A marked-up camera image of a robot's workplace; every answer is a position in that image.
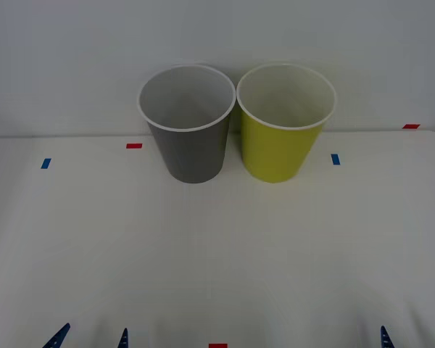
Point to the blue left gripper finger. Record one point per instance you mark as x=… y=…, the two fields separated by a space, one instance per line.
x=123 y=340
x=58 y=337

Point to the yellow-green plastic waste bin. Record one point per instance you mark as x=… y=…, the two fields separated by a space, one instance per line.
x=275 y=152

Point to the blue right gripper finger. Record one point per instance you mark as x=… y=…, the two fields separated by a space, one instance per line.
x=385 y=340

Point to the grey plastic waste bin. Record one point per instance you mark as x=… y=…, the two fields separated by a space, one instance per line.
x=195 y=156

